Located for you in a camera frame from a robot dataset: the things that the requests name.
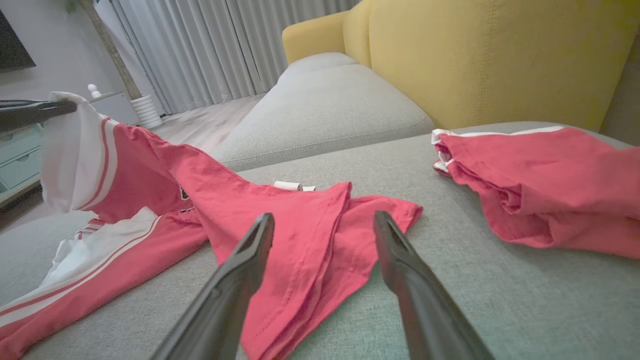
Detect green potted tree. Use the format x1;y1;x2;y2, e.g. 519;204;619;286
64;0;143;101

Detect large grey sofa seat cushion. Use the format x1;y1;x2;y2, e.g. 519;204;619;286
0;120;640;360

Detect black flat television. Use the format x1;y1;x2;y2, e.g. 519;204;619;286
0;9;37;72

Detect red Bulls shorts white stripes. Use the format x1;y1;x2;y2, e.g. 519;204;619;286
431;125;640;261

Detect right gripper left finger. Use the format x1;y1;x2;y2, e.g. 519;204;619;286
150;212;276;360

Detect white mint TV cabinet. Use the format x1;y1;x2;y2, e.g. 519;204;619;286
0;91;142;207

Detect yellow sofa backrest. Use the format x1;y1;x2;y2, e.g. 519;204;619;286
281;0;640;133

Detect small grey sofa seat cushion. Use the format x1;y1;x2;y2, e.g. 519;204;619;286
212;51;436;173

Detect grey pleated curtain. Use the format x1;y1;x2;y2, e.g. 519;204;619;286
95;0;361;117

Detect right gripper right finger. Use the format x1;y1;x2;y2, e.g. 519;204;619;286
373;210;495;360

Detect white ribbed plant pot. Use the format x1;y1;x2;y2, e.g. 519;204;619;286
130;94;164;131

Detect red Bulls jersey white sleeves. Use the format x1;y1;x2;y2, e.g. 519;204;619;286
0;91;424;360

